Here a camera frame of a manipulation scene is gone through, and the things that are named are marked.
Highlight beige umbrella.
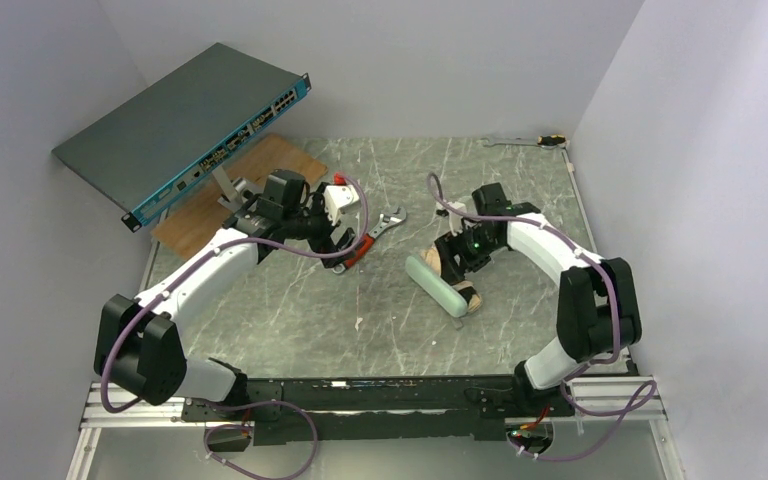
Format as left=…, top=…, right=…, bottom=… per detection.
left=420, top=246, right=482, bottom=314

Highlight mint green umbrella case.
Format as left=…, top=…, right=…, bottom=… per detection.
left=404, top=255, right=476, bottom=318

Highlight grey blue network switch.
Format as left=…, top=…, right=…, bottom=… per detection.
left=52, top=43, right=312, bottom=232

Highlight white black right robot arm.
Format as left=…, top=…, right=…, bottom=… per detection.
left=423, top=173, right=642, bottom=408

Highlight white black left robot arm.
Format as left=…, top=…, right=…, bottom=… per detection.
left=94, top=169, right=369, bottom=413

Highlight wooden board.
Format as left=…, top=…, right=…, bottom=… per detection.
left=151, top=133, right=329, bottom=265

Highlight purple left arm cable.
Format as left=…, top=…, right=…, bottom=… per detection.
left=99, top=173, right=372, bottom=480

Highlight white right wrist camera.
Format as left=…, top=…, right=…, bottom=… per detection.
left=448, top=202, right=466, bottom=236

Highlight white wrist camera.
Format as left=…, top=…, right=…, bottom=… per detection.
left=323, top=173, right=360, bottom=226
left=448, top=202, right=466, bottom=236

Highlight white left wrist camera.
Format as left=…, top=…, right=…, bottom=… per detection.
left=323, top=173, right=360, bottom=226

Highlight red handled adjustable wrench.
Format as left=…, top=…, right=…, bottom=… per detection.
left=331, top=206, right=408, bottom=274

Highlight metal switch stand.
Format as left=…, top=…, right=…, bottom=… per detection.
left=211, top=167, right=264, bottom=215

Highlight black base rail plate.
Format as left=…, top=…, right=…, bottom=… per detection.
left=181, top=374, right=574, bottom=446

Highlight aluminium frame rails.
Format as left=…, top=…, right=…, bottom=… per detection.
left=65, top=148, right=687, bottom=480

